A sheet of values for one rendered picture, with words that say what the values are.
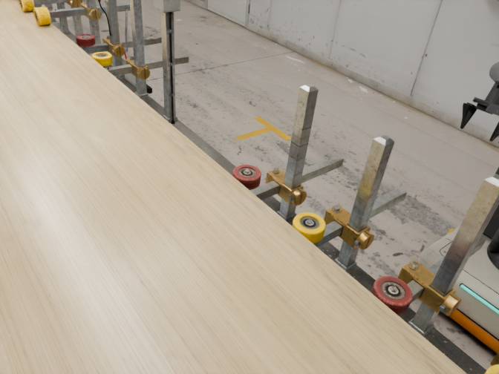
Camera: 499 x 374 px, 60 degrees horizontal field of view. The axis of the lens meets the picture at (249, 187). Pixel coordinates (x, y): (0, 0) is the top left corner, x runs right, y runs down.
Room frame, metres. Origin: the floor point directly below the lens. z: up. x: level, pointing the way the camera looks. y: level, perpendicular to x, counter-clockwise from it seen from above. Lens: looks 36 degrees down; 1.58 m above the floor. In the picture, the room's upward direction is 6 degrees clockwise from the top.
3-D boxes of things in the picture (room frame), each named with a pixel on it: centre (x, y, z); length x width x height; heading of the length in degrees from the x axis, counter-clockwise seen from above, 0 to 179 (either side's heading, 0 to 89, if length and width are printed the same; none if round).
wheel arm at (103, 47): (2.07, 0.67, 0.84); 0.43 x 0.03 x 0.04; 132
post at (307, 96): (1.05, -0.13, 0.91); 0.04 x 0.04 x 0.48; 42
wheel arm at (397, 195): (0.93, -0.30, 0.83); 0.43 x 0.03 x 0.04; 132
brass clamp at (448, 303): (0.69, -0.44, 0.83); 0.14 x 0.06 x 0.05; 42
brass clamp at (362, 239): (0.88, -0.28, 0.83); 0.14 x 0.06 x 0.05; 42
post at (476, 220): (0.68, -0.46, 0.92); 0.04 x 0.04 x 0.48; 42
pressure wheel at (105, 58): (1.73, 0.67, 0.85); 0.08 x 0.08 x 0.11
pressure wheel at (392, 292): (0.61, -0.32, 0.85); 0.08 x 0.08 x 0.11
